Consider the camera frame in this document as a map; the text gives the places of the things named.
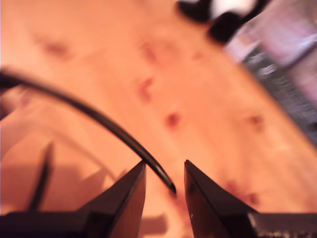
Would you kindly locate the tin can pink text label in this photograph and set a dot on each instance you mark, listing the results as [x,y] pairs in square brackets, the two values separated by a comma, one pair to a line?
[292,29]

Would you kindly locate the panda plush toy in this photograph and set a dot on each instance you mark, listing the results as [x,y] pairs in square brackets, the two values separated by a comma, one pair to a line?
[223,27]

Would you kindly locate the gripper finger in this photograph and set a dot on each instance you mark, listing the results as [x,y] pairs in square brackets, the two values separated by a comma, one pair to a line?
[210,203]
[119,203]

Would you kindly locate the black sunglasses with blue lenses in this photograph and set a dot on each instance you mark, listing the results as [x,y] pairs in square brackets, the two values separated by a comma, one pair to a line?
[99,116]

